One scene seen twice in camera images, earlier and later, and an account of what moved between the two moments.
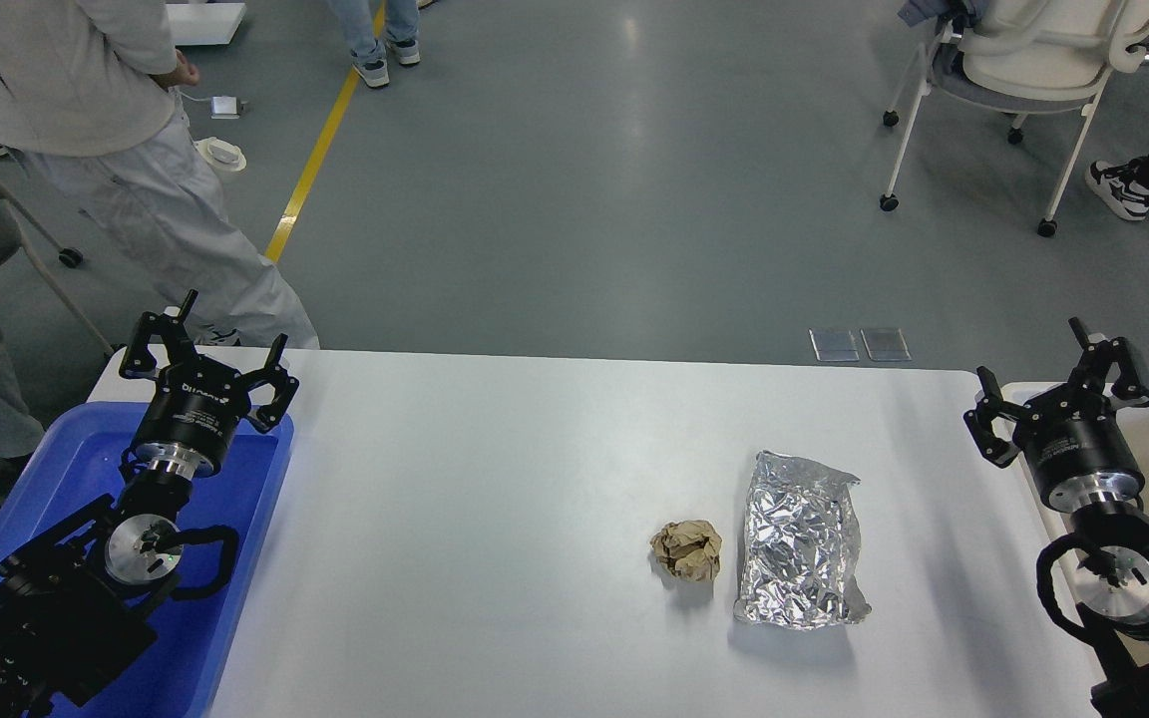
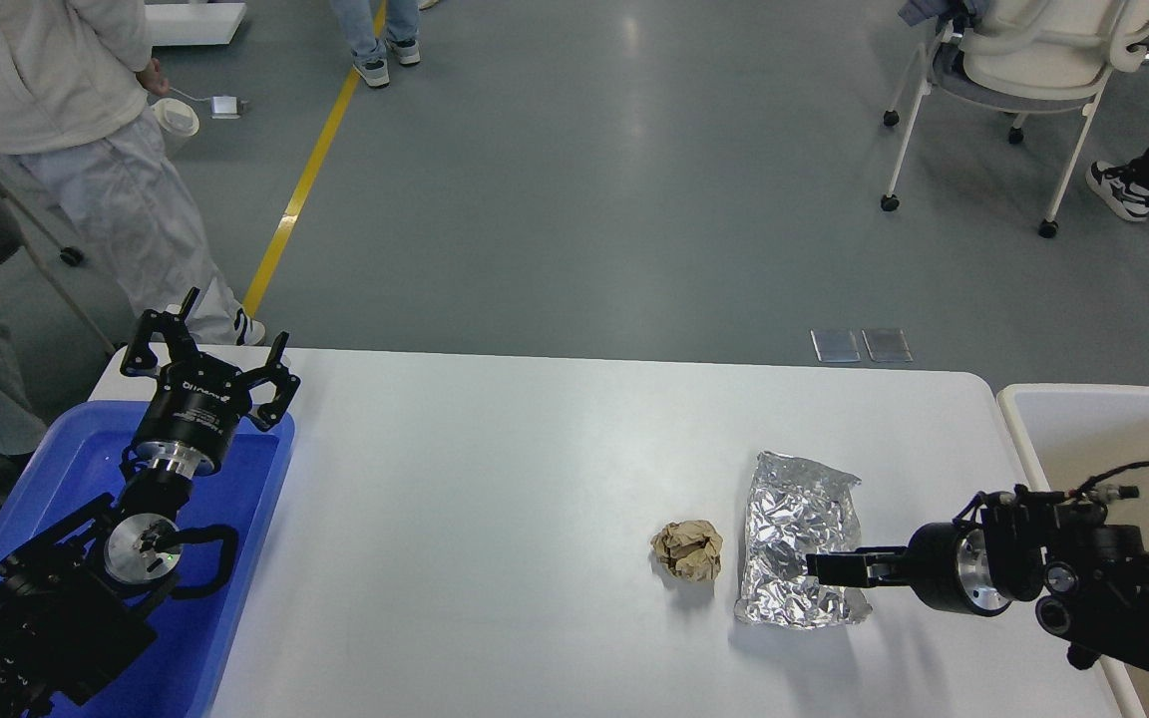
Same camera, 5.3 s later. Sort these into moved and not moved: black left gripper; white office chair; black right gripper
Moved: black right gripper
Not moved: black left gripper; white office chair
